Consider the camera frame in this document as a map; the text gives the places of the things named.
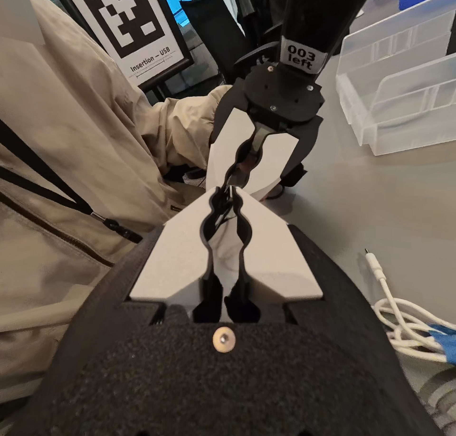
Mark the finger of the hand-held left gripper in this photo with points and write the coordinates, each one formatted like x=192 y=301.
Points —
x=278 y=161
x=228 y=140

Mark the person's left hand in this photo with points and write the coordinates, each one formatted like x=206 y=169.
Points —
x=247 y=167

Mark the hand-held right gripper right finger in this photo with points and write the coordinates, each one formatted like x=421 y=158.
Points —
x=281 y=258

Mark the black office chair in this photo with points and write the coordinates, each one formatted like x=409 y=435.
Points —
x=213 y=26

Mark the clear plastic bin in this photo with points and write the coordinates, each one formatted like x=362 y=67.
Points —
x=392 y=33
x=409 y=122

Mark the framed black-white marker sign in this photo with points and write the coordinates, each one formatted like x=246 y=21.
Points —
x=142 y=33

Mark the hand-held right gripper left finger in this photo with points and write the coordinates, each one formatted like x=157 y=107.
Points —
x=171 y=258

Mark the person's left forearm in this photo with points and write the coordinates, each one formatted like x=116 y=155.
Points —
x=178 y=122

